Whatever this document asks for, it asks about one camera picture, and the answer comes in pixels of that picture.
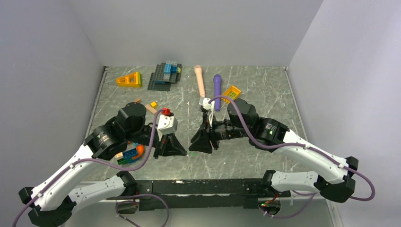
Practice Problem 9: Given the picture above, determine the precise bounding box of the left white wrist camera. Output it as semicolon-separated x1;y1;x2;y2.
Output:
157;108;178;140

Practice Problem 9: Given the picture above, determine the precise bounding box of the orange curved track piece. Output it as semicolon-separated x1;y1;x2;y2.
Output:
116;142;144;164

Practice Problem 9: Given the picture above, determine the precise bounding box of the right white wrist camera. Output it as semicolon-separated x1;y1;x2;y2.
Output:
199;97;215;128

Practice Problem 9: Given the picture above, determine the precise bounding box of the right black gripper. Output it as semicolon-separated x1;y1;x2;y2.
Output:
189;112;251;153

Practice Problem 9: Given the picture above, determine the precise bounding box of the purple toy microphone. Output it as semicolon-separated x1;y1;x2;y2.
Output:
213;74;222;111

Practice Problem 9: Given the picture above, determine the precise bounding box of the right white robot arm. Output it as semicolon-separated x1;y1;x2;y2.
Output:
189;97;358;203

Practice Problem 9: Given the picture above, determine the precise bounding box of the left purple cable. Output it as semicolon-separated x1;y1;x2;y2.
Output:
12;109;165;227

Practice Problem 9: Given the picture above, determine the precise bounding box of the blue toy brick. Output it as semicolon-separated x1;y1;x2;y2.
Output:
123;148;138;159

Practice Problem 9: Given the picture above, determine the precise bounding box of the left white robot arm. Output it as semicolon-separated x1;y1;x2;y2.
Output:
18;102;187;227

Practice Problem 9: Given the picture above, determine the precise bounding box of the grey blue brick stack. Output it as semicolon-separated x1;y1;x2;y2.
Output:
147;60;182;91

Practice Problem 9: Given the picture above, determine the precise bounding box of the pink toy microphone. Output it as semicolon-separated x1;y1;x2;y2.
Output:
194;65;206;97

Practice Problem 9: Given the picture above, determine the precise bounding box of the purple cable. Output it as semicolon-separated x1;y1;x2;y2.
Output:
208;95;376;202
12;109;165;227

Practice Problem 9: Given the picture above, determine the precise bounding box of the black base bar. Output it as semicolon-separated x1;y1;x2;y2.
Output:
117;178;291;211

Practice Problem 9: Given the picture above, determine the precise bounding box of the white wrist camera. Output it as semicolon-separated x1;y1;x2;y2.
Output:
157;108;178;140
199;97;215;128

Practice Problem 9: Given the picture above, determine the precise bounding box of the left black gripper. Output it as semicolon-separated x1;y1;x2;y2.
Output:
126;125;186;159

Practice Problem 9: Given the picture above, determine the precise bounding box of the beige toy brick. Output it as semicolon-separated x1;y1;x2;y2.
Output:
114;152;123;159

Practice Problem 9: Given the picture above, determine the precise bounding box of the wooden rectangular block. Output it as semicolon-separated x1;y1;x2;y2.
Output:
145;104;157;114

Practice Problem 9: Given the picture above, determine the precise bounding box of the green toy brick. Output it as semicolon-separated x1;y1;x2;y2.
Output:
117;159;127;165

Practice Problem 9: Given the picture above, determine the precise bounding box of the yellow grid brick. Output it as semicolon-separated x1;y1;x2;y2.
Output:
223;85;242;101

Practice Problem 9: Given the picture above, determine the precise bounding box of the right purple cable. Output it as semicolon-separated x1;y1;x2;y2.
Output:
208;95;376;202

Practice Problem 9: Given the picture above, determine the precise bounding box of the orange yellow triangular block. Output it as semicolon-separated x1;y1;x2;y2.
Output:
116;72;142;88

